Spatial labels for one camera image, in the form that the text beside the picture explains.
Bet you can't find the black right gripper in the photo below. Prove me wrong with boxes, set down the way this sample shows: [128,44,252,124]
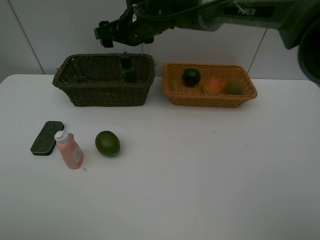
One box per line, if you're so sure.
[94,7,175,48]

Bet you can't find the black square bottle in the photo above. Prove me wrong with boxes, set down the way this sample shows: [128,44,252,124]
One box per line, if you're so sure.
[120,51,137,84]

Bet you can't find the dark purple mangosteen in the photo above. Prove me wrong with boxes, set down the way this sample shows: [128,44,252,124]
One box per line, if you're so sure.
[182,68,201,87]

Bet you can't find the green lime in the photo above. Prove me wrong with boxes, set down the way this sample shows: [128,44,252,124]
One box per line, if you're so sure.
[95,130,121,157]

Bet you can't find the orange bread bun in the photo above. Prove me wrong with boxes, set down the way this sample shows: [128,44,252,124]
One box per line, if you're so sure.
[202,77,224,95]

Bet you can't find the pink lotion bottle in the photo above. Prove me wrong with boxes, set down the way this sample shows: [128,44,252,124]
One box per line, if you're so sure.
[54,130,84,170]

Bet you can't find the black whiteboard eraser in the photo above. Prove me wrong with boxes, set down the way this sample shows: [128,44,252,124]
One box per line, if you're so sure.
[30,121,65,156]

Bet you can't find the brown fuzzy kiwi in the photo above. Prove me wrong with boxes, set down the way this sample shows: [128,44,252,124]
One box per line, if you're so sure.
[225,78,243,95]

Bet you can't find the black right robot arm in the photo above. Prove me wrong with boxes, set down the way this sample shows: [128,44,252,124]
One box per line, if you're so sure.
[94,0,320,84]

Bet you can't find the dark brown wicker basket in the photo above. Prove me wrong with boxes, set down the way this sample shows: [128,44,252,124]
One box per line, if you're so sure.
[52,53,156,107]

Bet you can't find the tan wicker basket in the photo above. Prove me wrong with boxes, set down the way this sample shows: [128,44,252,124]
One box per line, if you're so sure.
[162,63,258,108]

